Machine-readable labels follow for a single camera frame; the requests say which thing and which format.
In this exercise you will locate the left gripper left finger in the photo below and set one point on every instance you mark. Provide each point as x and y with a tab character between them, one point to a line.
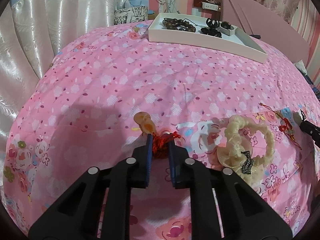
97	204

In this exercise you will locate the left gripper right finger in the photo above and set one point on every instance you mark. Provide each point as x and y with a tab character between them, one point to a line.
222	205

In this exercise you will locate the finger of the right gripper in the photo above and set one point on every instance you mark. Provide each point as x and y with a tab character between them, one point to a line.
312	130

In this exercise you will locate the amber pendant red tassel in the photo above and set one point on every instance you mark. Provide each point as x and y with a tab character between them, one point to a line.
160	141

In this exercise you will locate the watch with beige strap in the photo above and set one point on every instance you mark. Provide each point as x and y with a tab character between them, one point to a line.
227	28

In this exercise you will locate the black scrunchie with charm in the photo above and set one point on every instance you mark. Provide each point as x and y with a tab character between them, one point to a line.
211	32

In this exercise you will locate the black spiral hair clip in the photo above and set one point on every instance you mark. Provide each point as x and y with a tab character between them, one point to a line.
212	23

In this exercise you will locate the beige lace scrunchie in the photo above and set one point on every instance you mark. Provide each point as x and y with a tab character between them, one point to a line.
237	153

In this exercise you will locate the pink headboard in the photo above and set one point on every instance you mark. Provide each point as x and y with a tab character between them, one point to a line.
255	19

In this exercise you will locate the pink floral bedspread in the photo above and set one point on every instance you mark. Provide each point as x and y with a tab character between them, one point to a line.
81	112

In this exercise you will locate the white shallow tray box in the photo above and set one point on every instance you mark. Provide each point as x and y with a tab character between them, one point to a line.
237	43

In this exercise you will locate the white power strip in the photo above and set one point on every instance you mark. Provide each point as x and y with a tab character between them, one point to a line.
210	6

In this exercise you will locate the cream satin curtain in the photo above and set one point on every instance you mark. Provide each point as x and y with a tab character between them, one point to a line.
32	33

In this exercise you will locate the black white floral tote bag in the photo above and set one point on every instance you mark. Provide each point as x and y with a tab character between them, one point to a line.
131	15

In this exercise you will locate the light blue paper bag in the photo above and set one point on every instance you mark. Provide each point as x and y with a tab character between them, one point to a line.
132	3

